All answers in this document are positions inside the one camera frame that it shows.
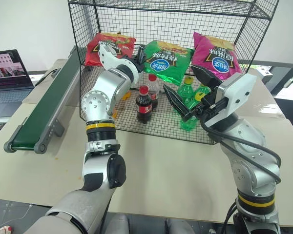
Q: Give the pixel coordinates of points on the red and white shoe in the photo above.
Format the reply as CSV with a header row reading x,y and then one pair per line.
x,y
1,229

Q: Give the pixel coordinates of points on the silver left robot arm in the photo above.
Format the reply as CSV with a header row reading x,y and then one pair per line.
x,y
105,97

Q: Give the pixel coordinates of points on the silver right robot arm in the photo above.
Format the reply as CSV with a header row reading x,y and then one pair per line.
x,y
249,158

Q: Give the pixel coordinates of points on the grey rounded shape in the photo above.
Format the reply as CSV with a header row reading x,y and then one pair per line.
x,y
179,226

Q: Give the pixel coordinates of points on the magenta chips bag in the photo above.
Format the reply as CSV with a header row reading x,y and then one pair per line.
x,y
217,58

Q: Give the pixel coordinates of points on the green chips bag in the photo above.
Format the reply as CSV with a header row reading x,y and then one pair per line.
x,y
166,63

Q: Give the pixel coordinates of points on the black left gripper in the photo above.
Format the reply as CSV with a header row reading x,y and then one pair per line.
x,y
136,64

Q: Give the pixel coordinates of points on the red chips bag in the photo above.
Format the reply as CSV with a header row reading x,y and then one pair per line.
x,y
125,44

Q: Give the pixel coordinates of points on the green conveyor belt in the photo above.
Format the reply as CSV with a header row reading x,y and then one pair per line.
x,y
51,97

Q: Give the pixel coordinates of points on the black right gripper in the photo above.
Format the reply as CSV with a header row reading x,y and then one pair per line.
x,y
206,107

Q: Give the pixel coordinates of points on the grey laptop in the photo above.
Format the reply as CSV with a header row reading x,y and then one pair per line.
x,y
7,80

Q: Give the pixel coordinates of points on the green soda bottle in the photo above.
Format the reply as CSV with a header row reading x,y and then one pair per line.
x,y
189,124
185,90

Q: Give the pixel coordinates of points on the cola bottle red cap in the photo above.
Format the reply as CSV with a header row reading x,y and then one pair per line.
x,y
154,89
144,107

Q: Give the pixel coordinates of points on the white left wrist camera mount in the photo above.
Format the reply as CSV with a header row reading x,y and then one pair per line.
x,y
109,58

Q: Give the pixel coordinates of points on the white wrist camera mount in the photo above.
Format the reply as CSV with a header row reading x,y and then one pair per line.
x,y
109,58
239,92

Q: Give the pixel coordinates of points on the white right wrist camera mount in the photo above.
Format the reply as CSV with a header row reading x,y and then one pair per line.
x,y
239,92

